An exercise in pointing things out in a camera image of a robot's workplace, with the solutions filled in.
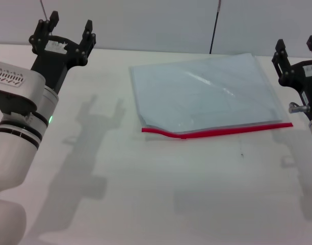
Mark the clear document bag red zip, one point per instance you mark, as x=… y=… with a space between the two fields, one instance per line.
x=202 y=94

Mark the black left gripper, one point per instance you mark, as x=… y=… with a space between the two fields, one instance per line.
x=59 y=56

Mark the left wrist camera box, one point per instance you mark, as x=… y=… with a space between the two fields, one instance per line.
x=15 y=84

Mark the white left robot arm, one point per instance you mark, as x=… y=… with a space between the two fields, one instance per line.
x=13 y=153

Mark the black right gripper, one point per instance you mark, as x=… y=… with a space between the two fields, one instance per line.
x=302 y=76

